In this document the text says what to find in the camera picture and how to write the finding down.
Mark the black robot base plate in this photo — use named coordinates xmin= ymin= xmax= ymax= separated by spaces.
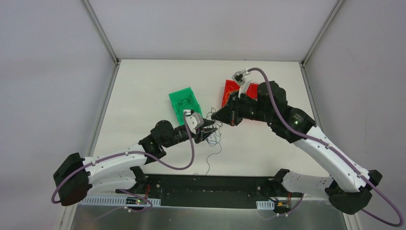
xmin=129 ymin=174 xmax=288 ymax=209

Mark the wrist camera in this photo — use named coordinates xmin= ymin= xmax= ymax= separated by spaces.
xmin=183 ymin=109 xmax=204 ymax=130
xmin=232 ymin=69 xmax=252 ymax=98

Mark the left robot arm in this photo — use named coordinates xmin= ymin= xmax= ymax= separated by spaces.
xmin=51 ymin=116 xmax=217 ymax=206

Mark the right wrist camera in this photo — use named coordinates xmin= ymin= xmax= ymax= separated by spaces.
xmin=232 ymin=69 xmax=252 ymax=98

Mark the green plastic bin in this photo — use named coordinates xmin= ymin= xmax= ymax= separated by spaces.
xmin=169 ymin=87 xmax=202 ymax=125

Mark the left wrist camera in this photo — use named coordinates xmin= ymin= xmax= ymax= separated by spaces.
xmin=183 ymin=109 xmax=204 ymax=130

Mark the wire bundle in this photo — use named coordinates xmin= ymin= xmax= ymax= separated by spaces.
xmin=193 ymin=108 xmax=224 ymax=177

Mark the red double plastic bin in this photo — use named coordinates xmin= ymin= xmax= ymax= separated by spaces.
xmin=221 ymin=80 xmax=258 ymax=107

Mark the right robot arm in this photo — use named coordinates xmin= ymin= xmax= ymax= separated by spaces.
xmin=211 ymin=81 xmax=382 ymax=215

